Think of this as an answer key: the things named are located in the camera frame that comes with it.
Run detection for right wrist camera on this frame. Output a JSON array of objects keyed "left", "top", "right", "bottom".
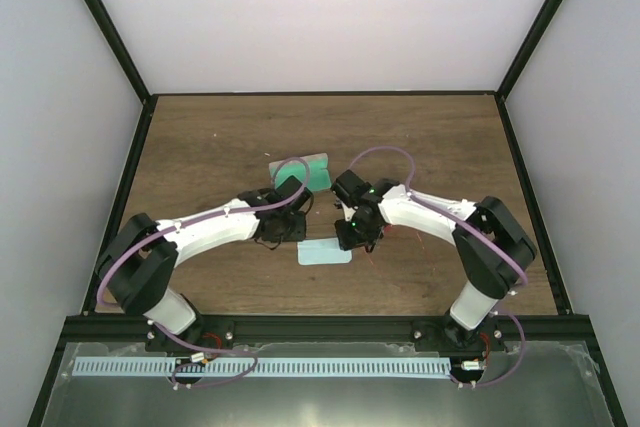
[{"left": 330, "top": 169, "right": 371, "bottom": 208}]

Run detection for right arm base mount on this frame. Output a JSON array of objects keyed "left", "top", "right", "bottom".
[{"left": 409, "top": 312, "right": 504, "bottom": 356}]

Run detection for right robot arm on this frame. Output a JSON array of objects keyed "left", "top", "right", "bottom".
[{"left": 331, "top": 170, "right": 537, "bottom": 350}]

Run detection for red transparent sunglasses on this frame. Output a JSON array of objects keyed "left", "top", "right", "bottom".
[{"left": 365, "top": 226, "right": 429, "bottom": 273}]

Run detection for black frame post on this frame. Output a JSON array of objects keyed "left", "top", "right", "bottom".
[
  {"left": 496, "top": 0, "right": 564, "bottom": 101},
  {"left": 83, "top": 0, "right": 151, "bottom": 104}
]

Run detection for light blue cleaning cloth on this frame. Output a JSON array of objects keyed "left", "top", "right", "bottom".
[{"left": 297, "top": 237, "right": 352, "bottom": 266}]

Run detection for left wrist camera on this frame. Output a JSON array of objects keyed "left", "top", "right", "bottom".
[{"left": 275, "top": 175, "right": 312, "bottom": 210}]

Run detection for black left frame post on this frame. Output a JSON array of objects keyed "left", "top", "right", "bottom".
[{"left": 83, "top": 0, "right": 151, "bottom": 104}]

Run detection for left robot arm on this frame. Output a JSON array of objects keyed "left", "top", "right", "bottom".
[{"left": 95, "top": 185, "right": 313, "bottom": 351}]

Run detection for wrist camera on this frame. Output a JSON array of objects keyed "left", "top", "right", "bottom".
[
  {"left": 330, "top": 169, "right": 371, "bottom": 208},
  {"left": 275, "top": 175, "right": 312, "bottom": 210}
]

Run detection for black aluminium front rail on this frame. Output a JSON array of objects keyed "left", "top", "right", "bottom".
[{"left": 63, "top": 314, "right": 592, "bottom": 346}]

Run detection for metal sheet panel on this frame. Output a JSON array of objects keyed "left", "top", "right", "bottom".
[{"left": 43, "top": 342, "right": 613, "bottom": 426}]

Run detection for light blue slotted cable duct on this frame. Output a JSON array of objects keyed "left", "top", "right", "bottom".
[{"left": 71, "top": 356, "right": 451, "bottom": 380}]

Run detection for black right frame post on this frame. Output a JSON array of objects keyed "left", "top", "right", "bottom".
[{"left": 496, "top": 0, "right": 564, "bottom": 101}]

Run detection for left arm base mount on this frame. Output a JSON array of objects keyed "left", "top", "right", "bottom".
[{"left": 146, "top": 313, "right": 235, "bottom": 354}]

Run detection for green glasses case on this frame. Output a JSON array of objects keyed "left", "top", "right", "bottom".
[{"left": 268, "top": 153, "right": 331, "bottom": 193}]

